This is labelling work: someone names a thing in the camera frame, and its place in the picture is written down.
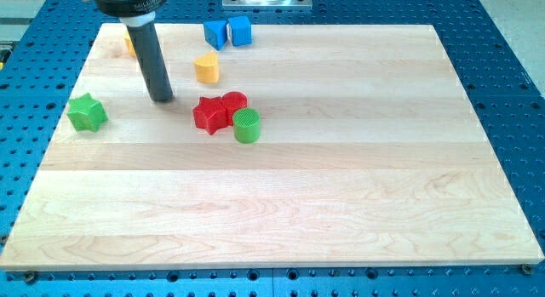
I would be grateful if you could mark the red star block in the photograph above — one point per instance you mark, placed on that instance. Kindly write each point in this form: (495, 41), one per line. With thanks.
(210, 114)

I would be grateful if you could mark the yellow block behind rod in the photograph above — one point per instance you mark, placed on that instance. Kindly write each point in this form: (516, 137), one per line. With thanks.
(129, 45)

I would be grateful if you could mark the yellow heart block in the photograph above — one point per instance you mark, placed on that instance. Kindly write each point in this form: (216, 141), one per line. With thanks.
(207, 68)

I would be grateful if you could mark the blue cube block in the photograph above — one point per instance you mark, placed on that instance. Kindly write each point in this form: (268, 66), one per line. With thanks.
(241, 30)

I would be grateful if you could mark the blue triangular block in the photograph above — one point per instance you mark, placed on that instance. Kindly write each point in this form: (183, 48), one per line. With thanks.
(215, 33)

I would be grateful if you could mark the red cylinder block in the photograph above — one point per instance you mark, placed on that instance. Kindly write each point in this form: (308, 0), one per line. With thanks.
(233, 101)

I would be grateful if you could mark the light wooden board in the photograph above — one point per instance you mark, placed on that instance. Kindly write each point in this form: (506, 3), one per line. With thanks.
(370, 154)

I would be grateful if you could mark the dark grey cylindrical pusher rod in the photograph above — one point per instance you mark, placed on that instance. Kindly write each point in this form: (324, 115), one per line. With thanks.
(151, 61)

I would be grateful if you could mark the green star block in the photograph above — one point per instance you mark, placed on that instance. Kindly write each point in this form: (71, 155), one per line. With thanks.
(86, 113)

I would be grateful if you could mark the green cylinder block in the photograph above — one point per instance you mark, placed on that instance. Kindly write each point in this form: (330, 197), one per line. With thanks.
(246, 125)

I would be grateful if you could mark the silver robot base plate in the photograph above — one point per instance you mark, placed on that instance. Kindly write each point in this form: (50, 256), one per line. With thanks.
(266, 4)

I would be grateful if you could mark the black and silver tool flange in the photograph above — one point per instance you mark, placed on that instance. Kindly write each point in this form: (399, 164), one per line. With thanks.
(132, 13)

